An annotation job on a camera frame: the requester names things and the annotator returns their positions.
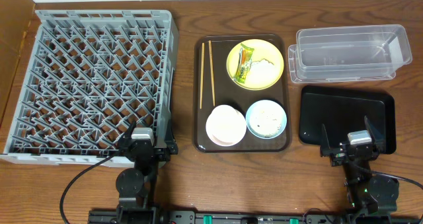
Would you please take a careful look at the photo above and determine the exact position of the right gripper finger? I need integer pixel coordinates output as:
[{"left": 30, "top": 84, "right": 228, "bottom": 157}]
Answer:
[
  {"left": 364, "top": 116, "right": 385, "bottom": 151},
  {"left": 320, "top": 124, "right": 330, "bottom": 157}
]

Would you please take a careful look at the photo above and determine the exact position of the black rectangular waste tray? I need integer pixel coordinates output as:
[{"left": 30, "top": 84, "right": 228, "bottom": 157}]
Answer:
[{"left": 299, "top": 85, "right": 397, "bottom": 155}]

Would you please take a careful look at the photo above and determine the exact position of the light blue bowl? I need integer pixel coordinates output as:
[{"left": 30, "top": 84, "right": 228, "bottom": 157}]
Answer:
[{"left": 245, "top": 100, "right": 288, "bottom": 139}]

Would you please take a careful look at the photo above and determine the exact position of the clear plastic waste bin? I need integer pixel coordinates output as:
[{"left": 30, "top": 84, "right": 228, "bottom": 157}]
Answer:
[{"left": 288, "top": 24, "right": 412, "bottom": 83}]

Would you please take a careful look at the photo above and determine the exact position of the white round bowl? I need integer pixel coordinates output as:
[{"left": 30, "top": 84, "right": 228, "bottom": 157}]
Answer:
[{"left": 206, "top": 105, "right": 247, "bottom": 147}]

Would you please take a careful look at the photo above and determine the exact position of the white tissue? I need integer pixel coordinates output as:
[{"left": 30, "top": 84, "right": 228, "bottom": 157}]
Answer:
[{"left": 251, "top": 59, "right": 275, "bottom": 72}]

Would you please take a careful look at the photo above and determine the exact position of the green orange snack wrapper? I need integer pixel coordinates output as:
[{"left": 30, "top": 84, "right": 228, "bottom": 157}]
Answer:
[{"left": 233, "top": 44, "right": 254, "bottom": 83}]

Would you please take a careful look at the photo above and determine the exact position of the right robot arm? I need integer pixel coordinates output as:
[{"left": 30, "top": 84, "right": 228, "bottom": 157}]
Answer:
[{"left": 320, "top": 118, "right": 399, "bottom": 223}]

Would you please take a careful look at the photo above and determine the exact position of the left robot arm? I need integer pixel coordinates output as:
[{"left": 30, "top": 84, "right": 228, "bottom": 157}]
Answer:
[{"left": 116, "top": 122, "right": 178, "bottom": 224}]

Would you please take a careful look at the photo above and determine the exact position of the grey plastic dishwasher rack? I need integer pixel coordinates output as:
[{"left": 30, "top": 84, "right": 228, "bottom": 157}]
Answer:
[{"left": 1, "top": 10, "right": 179, "bottom": 167}]

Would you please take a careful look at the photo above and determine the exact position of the dark brown serving tray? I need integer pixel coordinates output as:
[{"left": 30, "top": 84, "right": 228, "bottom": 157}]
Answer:
[{"left": 192, "top": 34, "right": 291, "bottom": 153}]

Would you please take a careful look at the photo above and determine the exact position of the yellow round plate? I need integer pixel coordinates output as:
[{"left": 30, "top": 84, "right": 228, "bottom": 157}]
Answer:
[{"left": 226, "top": 39, "right": 284, "bottom": 91}]

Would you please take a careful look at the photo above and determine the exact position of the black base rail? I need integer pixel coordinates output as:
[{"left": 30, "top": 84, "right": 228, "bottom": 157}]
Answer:
[{"left": 87, "top": 210, "right": 420, "bottom": 224}]

